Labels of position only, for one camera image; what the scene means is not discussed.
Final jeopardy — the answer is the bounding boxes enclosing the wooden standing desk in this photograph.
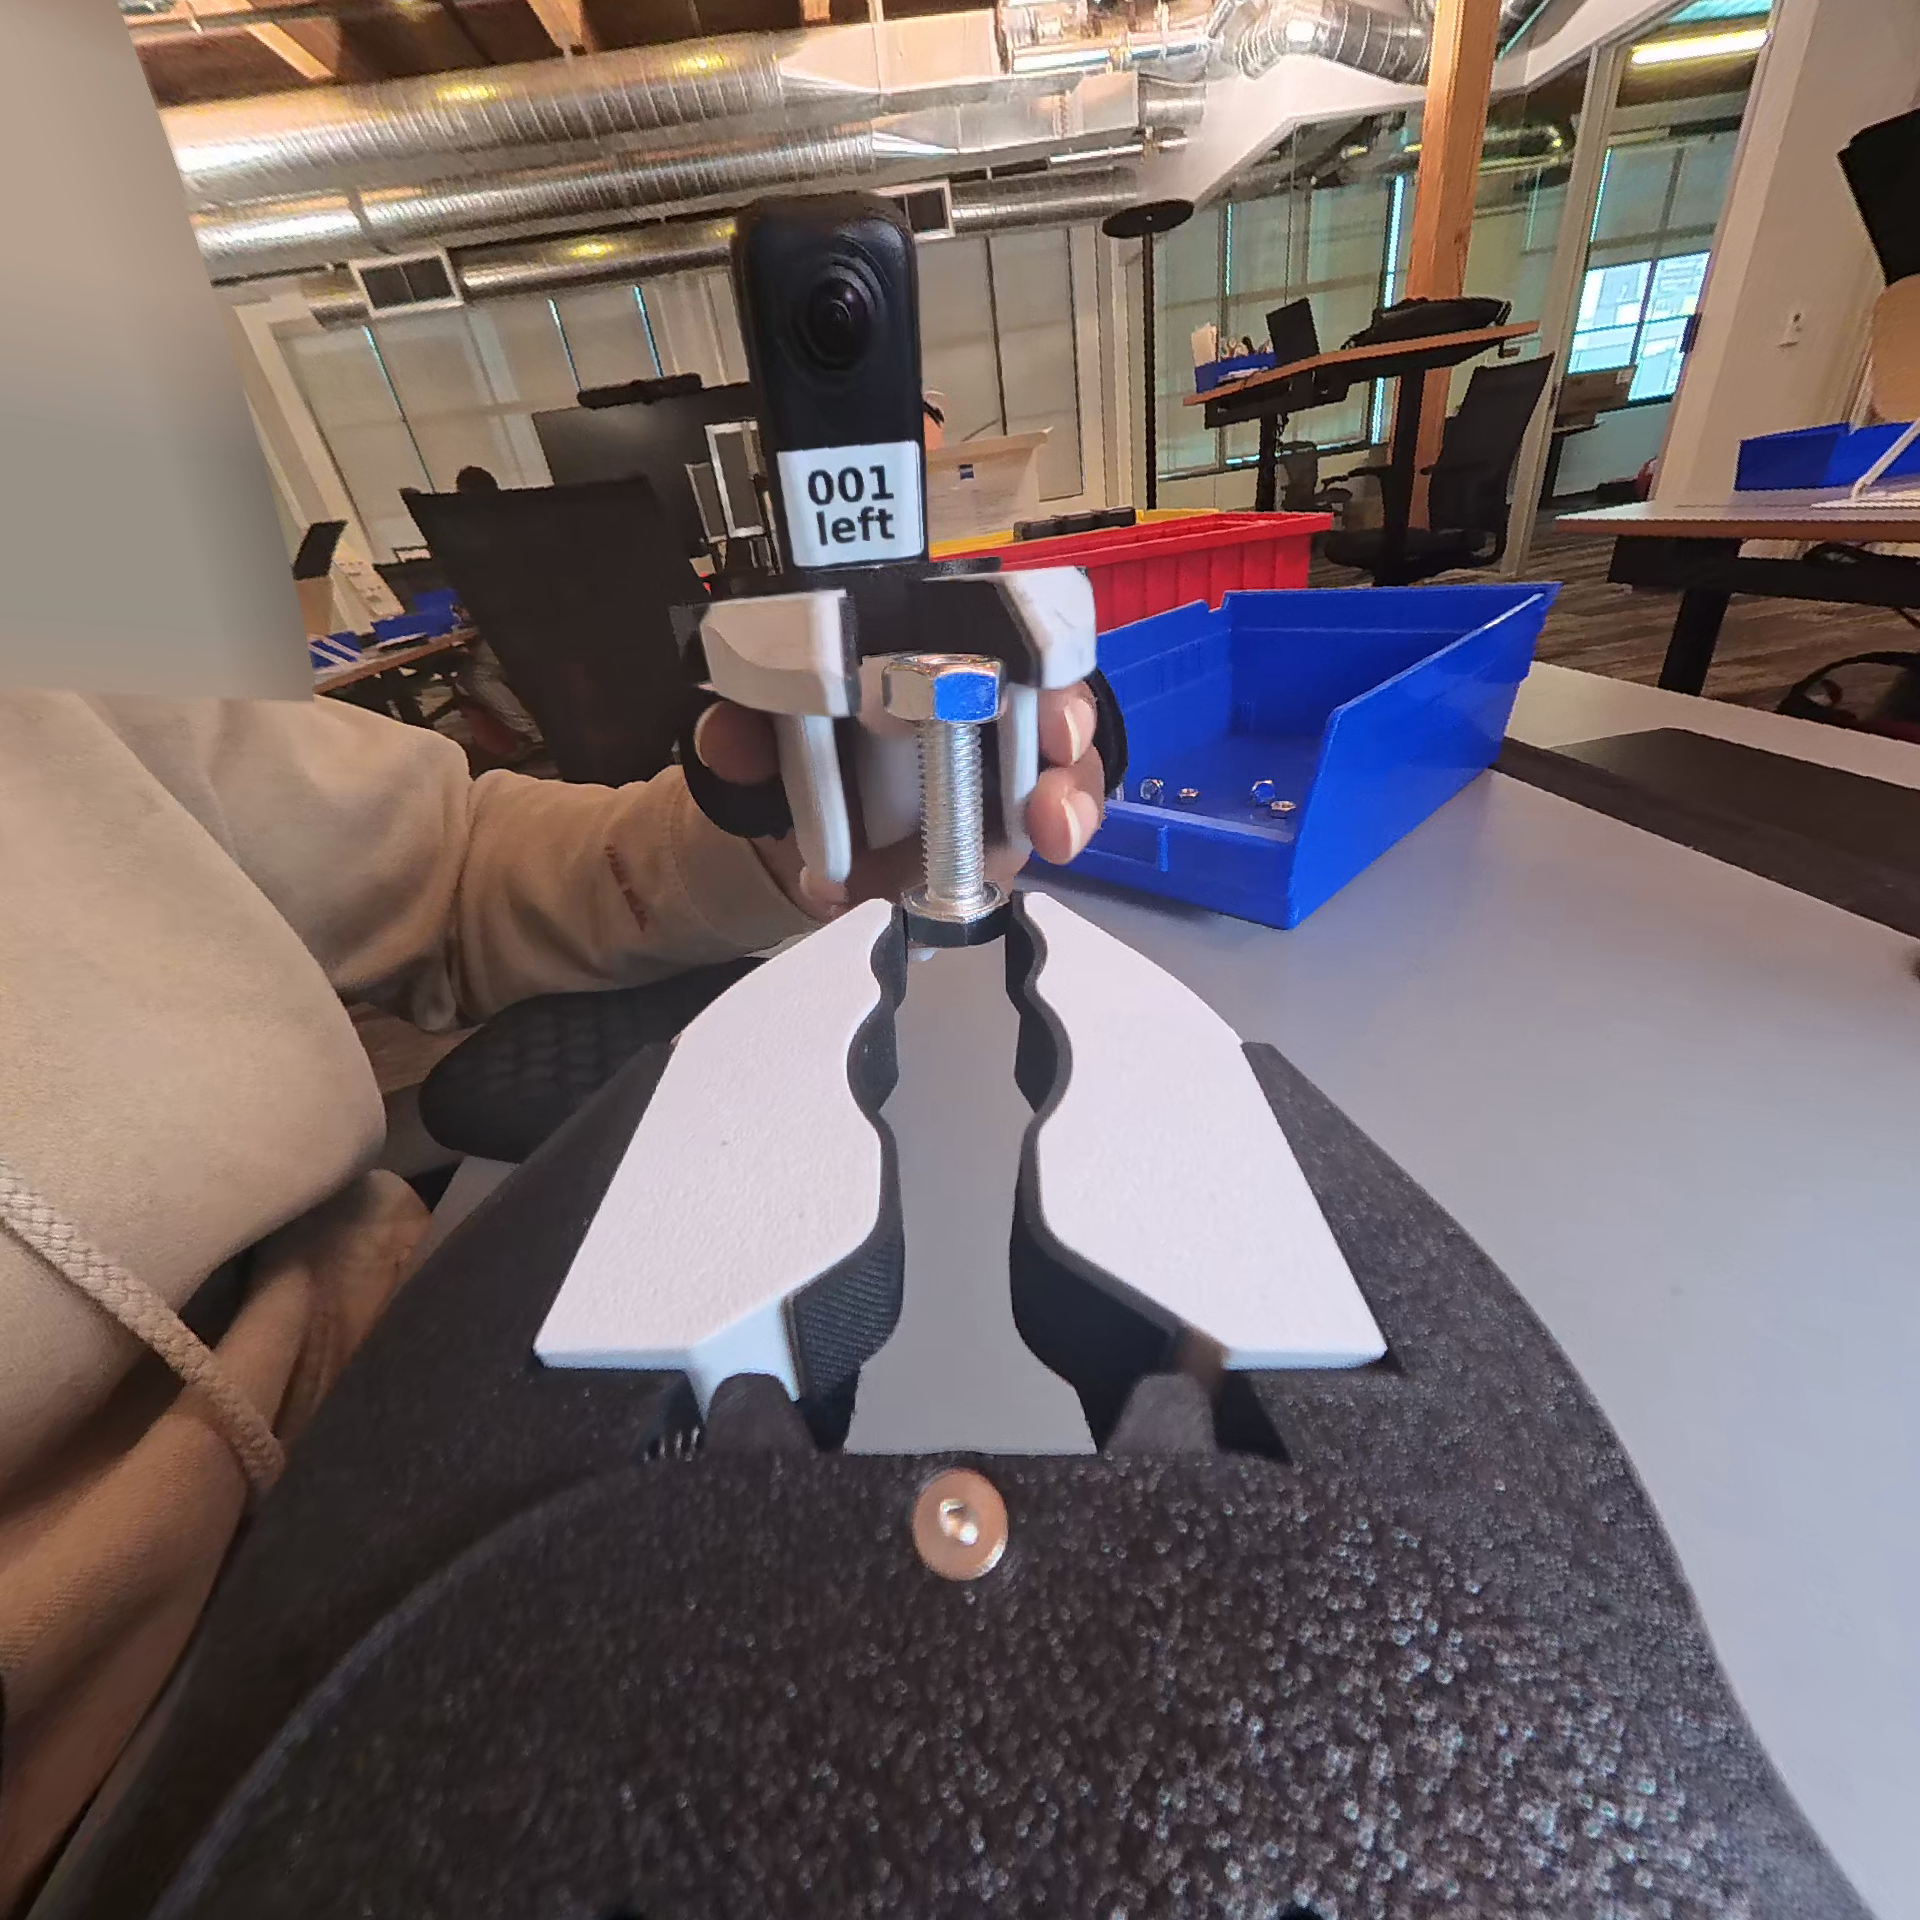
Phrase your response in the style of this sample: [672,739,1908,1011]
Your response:
[1185,315,1537,513]

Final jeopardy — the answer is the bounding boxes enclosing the person's left hand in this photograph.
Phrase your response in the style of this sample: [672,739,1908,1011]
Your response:
[689,698,1113,916]

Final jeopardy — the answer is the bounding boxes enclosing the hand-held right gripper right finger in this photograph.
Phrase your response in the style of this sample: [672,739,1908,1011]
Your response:
[1008,896,1392,1402]

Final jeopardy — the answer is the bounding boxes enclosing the person's left forearm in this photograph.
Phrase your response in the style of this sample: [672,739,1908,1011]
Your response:
[180,690,788,1028]

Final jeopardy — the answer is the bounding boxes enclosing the person's torso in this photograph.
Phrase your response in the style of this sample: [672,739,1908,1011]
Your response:
[0,690,453,1876]

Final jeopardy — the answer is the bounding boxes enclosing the wooden office desk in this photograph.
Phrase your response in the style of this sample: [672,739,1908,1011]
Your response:
[1560,489,1920,707]

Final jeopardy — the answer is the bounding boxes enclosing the black backpack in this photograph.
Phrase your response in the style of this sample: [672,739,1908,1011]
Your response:
[1350,295,1517,340]

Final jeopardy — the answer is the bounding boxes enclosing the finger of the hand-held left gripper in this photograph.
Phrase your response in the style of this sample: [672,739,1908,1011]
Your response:
[985,572,1104,790]
[697,592,872,726]

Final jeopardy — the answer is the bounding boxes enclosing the red plastic bin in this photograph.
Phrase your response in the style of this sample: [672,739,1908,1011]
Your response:
[976,513,1337,633]

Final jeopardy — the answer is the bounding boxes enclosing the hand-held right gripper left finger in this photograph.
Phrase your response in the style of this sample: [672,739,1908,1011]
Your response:
[534,896,907,1424]

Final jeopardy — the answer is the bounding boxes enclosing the blue plastic bin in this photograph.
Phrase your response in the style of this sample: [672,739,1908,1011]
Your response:
[1735,422,1920,497]
[1064,580,1560,934]

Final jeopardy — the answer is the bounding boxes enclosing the black wrist rest pad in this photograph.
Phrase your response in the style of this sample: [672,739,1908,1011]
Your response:
[420,960,767,1166]

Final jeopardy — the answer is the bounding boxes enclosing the black computer monitor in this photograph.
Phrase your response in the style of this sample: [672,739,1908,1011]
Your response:
[1840,106,1920,289]

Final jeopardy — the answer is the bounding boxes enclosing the black mesh office chair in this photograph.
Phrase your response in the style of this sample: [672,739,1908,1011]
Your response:
[406,476,723,790]

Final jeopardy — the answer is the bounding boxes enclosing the black floor lamp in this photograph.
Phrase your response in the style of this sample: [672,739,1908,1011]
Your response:
[1102,201,1195,513]

